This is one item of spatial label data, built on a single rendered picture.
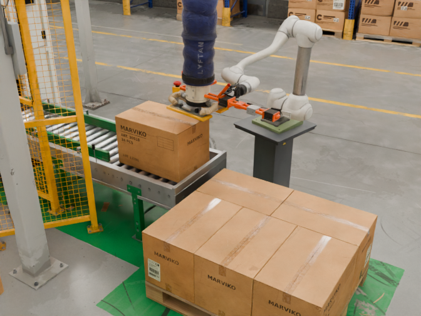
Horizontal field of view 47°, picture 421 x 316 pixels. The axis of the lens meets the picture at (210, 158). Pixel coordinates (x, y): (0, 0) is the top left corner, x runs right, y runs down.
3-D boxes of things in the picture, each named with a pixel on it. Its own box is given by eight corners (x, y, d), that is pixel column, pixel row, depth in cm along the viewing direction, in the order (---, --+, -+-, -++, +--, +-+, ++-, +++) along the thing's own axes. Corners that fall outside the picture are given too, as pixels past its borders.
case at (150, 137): (119, 162, 385) (114, 115, 367) (151, 144, 415) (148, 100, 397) (179, 183, 356) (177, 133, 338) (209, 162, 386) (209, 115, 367)
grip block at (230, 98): (217, 105, 324) (217, 97, 321) (225, 101, 331) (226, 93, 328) (227, 108, 320) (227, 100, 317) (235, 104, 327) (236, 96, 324)
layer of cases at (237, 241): (145, 280, 323) (141, 231, 304) (223, 210, 397) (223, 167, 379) (314, 362, 265) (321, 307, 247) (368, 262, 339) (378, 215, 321)
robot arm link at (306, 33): (291, 113, 397) (314, 121, 385) (279, 118, 387) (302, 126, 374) (303, 17, 363) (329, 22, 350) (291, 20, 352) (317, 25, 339)
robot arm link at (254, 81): (250, 96, 349) (235, 89, 354) (260, 91, 361) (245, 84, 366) (254, 83, 343) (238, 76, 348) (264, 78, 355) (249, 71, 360)
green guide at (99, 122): (24, 105, 496) (23, 96, 492) (33, 101, 504) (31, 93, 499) (145, 141, 418) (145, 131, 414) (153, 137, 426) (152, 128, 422)
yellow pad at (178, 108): (166, 108, 342) (165, 102, 340) (175, 105, 349) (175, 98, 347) (203, 121, 324) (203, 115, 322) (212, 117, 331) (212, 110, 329)
